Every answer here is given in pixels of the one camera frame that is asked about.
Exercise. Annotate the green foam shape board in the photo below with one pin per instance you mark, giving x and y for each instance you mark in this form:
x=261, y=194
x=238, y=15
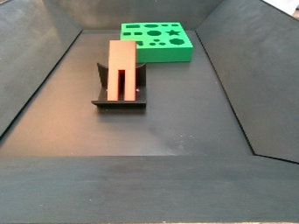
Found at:
x=162, y=41

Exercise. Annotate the red double-square block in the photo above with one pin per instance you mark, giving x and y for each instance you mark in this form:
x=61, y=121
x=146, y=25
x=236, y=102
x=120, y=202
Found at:
x=122, y=62

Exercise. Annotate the black curved holder stand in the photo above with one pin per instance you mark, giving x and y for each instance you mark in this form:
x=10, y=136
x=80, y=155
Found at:
x=140, y=103

